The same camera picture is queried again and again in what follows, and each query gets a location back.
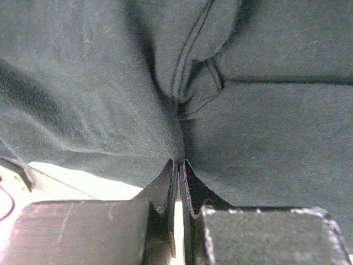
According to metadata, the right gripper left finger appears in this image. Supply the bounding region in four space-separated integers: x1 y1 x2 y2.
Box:
1 158 178 264

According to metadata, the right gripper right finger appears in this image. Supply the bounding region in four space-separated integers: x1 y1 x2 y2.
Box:
179 161 351 264

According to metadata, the black t shirt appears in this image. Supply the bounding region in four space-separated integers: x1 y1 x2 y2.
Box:
1 1 352 247

